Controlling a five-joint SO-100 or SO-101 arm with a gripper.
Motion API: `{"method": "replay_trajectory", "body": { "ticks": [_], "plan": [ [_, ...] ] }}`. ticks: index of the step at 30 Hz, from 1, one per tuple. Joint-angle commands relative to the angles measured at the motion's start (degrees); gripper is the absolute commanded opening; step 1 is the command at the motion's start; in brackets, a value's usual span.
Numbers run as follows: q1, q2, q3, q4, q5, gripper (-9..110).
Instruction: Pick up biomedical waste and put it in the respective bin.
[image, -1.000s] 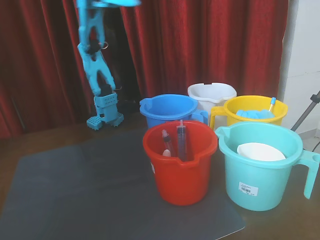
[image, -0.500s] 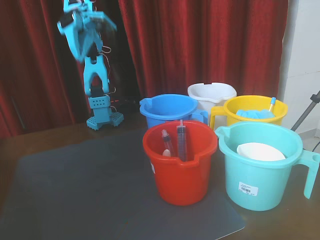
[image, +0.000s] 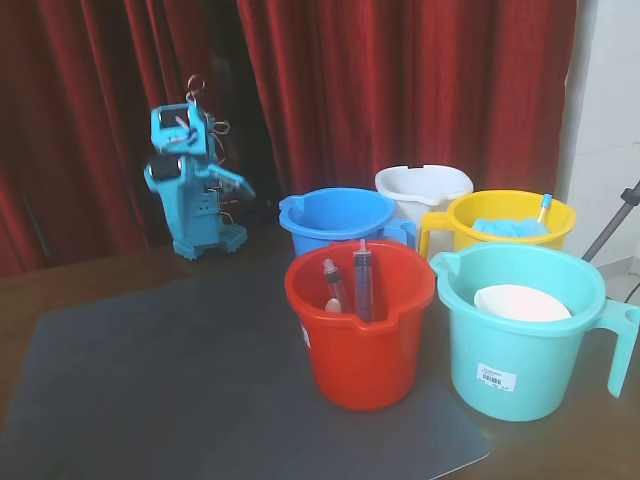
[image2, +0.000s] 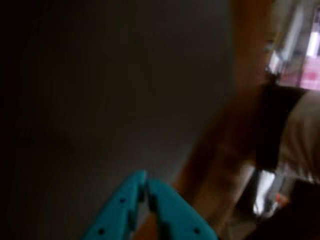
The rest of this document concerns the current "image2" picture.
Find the dark grey rubber mat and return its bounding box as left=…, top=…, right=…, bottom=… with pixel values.
left=0, top=0, right=238, bottom=240

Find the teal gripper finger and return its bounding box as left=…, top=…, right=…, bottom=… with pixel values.
left=81, top=170, right=148, bottom=240
left=146, top=177, right=218, bottom=240

